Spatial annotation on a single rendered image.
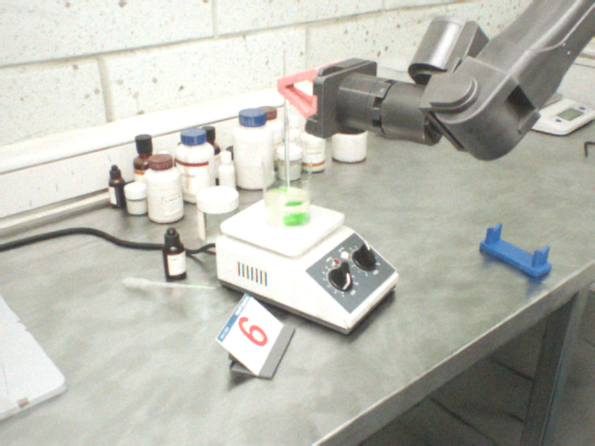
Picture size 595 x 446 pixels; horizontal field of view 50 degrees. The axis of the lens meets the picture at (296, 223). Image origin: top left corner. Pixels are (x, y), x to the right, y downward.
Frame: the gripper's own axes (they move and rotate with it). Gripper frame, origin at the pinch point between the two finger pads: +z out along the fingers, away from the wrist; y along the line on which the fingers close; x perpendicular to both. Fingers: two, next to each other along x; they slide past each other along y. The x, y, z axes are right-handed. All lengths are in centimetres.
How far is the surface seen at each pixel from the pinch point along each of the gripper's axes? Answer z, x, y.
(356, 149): 15.8, 23.2, -39.9
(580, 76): -5, 18, -103
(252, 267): -0.6, 20.9, 7.3
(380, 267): -11.8, 22.1, -4.1
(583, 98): -7, 24, -103
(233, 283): 2.8, 24.5, 7.4
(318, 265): -8.0, 19.5, 3.8
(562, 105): -6, 23, -92
